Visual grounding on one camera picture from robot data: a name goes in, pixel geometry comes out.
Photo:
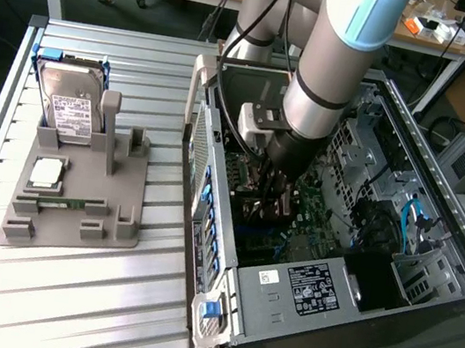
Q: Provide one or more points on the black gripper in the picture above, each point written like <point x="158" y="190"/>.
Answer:
<point x="291" y="157"/>

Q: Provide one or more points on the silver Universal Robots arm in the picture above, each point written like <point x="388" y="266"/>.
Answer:
<point x="331" y="65"/>

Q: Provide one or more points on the green motherboard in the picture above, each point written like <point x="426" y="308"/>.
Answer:
<point x="310" y="214"/>

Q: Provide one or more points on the silver perforated drive cage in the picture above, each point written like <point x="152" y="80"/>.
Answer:
<point x="364" y="160"/>

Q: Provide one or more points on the open black PC case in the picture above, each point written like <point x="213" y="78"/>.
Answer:
<point x="237" y="90"/>

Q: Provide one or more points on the black square cover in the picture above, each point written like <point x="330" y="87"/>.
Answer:
<point x="371" y="277"/>

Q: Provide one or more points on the grey power supply unit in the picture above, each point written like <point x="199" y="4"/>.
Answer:
<point x="265" y="300"/>

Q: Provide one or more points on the blue case latch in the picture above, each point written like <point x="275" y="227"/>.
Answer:
<point x="209" y="309"/>

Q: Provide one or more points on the silver disk bay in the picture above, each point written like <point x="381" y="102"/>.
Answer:
<point x="425" y="277"/>

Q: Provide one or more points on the orange box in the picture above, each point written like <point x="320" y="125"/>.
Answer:
<point x="420" y="27"/>

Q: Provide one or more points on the white box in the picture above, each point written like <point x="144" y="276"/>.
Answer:
<point x="454" y="36"/>

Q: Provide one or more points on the grey plastic parts rack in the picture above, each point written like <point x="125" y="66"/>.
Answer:
<point x="79" y="184"/>

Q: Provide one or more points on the silver hard disk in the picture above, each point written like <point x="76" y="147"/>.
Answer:
<point x="69" y="111"/>

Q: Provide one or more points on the green RAM stick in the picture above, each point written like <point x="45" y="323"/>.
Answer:
<point x="62" y="202"/>

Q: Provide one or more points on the silver CPU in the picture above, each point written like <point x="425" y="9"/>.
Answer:
<point x="47" y="172"/>

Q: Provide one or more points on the hard drive in blue caddy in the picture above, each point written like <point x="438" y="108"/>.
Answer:
<point x="49" y="54"/>

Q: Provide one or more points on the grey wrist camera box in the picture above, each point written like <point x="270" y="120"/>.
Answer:
<point x="249" y="127"/>

